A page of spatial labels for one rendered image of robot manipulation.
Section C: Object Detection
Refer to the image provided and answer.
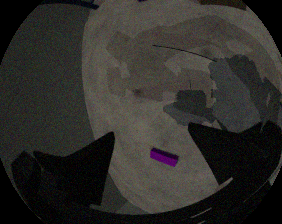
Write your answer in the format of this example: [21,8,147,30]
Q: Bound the purple rectangular block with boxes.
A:
[150,148,178,167]

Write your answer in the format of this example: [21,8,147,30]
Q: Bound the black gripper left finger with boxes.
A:
[33,132,116,205]

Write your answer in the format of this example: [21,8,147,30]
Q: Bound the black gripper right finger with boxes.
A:
[188,123,262,185]

